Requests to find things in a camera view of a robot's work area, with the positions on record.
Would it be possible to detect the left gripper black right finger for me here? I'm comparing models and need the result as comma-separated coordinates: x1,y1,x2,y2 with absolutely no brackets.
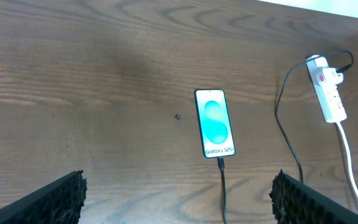
269,172,358,224

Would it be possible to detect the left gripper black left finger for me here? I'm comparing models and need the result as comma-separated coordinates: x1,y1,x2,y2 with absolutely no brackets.
0,170,87,224

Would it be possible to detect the black charger cable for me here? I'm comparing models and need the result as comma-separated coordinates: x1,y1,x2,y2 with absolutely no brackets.
218,50,355,224

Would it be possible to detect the blue Galaxy smartphone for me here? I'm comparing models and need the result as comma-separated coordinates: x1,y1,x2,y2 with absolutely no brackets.
195,89,236,159

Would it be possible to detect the white charger adapter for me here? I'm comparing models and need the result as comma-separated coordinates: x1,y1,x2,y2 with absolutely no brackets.
316,67,344,86

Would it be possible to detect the black charger plug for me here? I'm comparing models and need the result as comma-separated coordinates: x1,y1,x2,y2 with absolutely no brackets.
336,64,352,73

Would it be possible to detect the white power strip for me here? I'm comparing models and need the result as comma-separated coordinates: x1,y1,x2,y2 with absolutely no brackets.
306,55,347,123

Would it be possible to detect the white power strip cord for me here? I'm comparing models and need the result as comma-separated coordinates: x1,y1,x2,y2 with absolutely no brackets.
335,121,358,222

